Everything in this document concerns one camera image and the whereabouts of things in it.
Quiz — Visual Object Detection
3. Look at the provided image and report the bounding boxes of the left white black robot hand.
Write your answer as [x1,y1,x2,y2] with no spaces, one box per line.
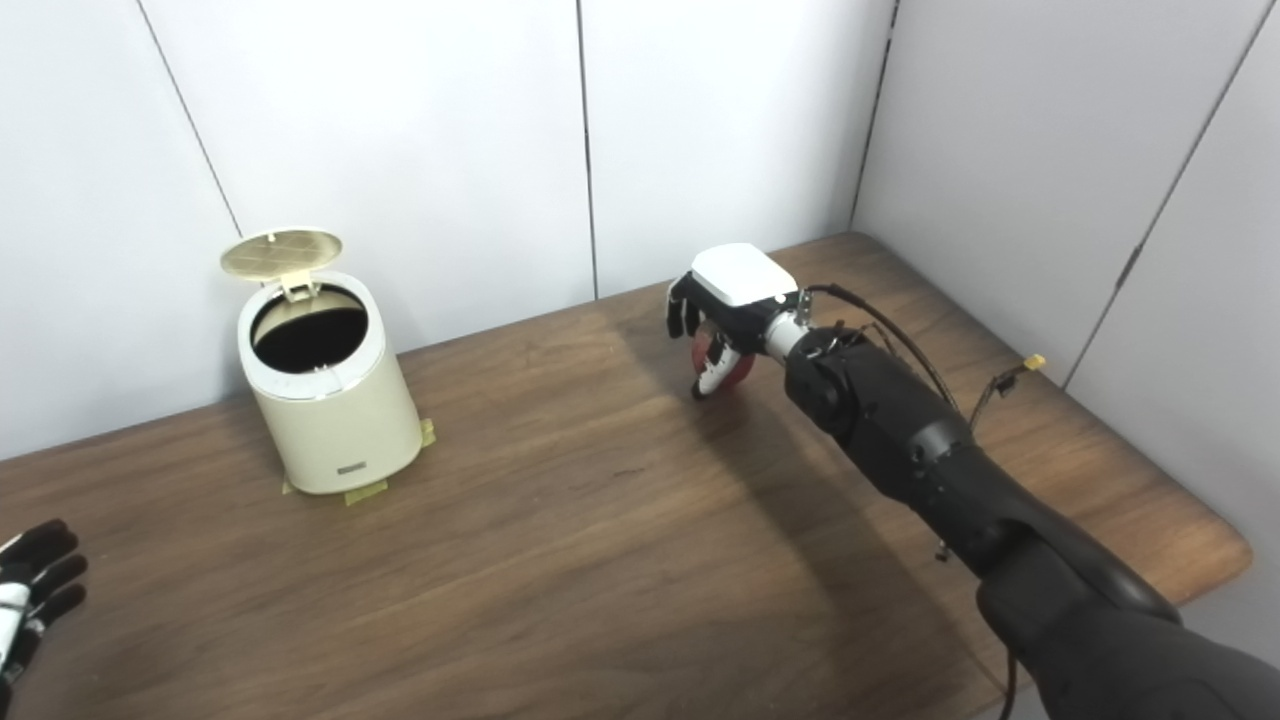
[0,518,89,691]

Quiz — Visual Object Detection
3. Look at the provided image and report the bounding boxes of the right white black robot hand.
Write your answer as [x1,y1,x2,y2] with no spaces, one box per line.
[666,243,804,401]

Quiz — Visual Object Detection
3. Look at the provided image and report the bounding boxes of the red apple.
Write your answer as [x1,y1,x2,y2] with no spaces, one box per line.
[692,335,758,394]

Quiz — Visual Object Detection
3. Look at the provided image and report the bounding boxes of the round cream bin lid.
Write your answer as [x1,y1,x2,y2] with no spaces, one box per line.
[220,228,344,301]

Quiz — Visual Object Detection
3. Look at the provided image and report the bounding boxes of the cream-colored plastic bin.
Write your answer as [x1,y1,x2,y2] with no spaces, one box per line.
[237,270,424,495]

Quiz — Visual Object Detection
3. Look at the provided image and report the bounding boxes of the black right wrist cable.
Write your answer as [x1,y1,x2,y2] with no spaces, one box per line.
[805,284,961,411]

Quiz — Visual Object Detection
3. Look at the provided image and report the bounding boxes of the thin cable yellow connector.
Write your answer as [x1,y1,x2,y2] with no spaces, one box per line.
[968,354,1047,431]

